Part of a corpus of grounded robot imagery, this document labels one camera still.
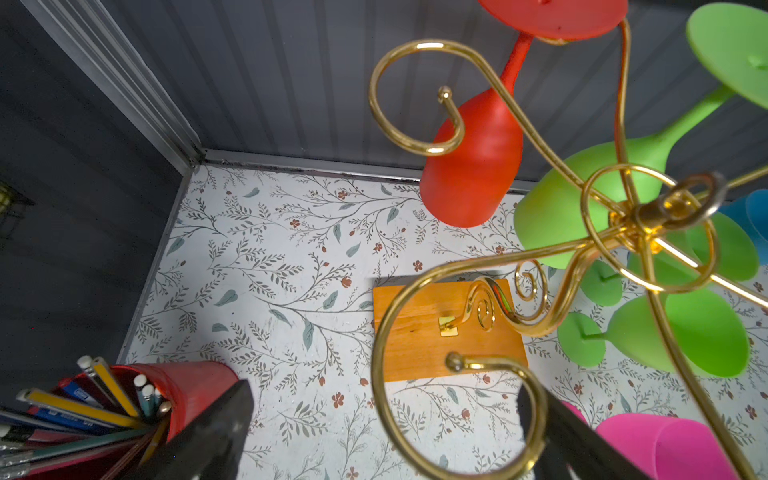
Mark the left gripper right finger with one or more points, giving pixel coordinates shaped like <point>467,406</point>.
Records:
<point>560,445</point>

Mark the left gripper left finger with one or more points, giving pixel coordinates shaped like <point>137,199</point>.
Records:
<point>211,446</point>

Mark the pink wine glass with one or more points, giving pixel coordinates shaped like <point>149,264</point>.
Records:
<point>667,447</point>

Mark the green wine glass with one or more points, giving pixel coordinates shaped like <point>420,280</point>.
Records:
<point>730,41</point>
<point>709,333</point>
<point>738,260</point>

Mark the blue wine glass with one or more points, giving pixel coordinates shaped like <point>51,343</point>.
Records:
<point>750,213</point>

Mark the red wine glass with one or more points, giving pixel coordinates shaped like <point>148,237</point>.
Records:
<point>465,187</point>

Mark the red pencil cup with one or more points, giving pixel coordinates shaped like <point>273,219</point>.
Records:
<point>107,420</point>

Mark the black wire wall basket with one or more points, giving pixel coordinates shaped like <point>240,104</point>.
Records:
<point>14,206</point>

